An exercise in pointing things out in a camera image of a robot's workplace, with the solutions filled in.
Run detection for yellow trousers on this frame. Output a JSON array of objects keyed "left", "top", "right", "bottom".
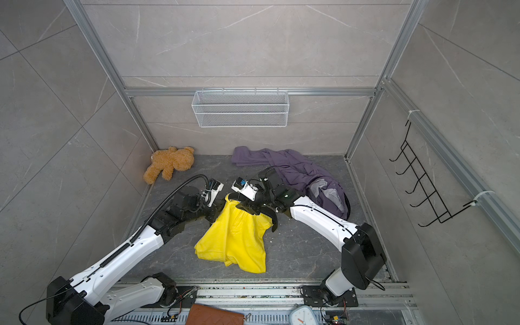
[{"left": 194, "top": 197, "right": 273, "bottom": 274}]

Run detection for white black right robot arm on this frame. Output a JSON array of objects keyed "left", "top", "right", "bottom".
[{"left": 231, "top": 167, "right": 387, "bottom": 307}]

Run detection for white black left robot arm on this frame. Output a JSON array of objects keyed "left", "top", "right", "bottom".
[{"left": 43, "top": 174, "right": 223, "bottom": 324}]

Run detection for purple jacket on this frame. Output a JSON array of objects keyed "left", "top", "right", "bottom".
[{"left": 232, "top": 146, "right": 350, "bottom": 220}]

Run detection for brown teddy bear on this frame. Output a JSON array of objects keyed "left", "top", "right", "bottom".
[{"left": 143, "top": 147, "right": 194, "bottom": 185}]

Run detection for brown leather wallet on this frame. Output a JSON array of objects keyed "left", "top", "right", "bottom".
[{"left": 186, "top": 304, "right": 245, "bottom": 325}]

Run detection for white clock at bottom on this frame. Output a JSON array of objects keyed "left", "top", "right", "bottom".
[{"left": 288, "top": 305, "right": 319, "bottom": 325}]

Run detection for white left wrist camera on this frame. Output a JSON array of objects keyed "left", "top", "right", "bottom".
[{"left": 202, "top": 179, "right": 223, "bottom": 207}]

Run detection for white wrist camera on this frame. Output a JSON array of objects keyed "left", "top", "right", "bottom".
[
  {"left": 202, "top": 179, "right": 223, "bottom": 207},
  {"left": 231, "top": 177, "right": 262, "bottom": 202}
]

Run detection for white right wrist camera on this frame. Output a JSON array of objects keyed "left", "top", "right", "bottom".
[{"left": 231, "top": 177, "right": 262, "bottom": 202}]

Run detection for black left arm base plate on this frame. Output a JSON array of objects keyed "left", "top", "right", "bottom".
[{"left": 158, "top": 286, "right": 199, "bottom": 308}]

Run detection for white wire mesh basket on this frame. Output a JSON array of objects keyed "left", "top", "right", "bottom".
[{"left": 192, "top": 89, "right": 290, "bottom": 128}]

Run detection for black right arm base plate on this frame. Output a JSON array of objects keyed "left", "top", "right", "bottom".
[{"left": 300, "top": 285, "right": 359, "bottom": 307}]

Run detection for black wire hook rack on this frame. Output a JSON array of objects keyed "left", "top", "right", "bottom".
[{"left": 389, "top": 120, "right": 495, "bottom": 228}]

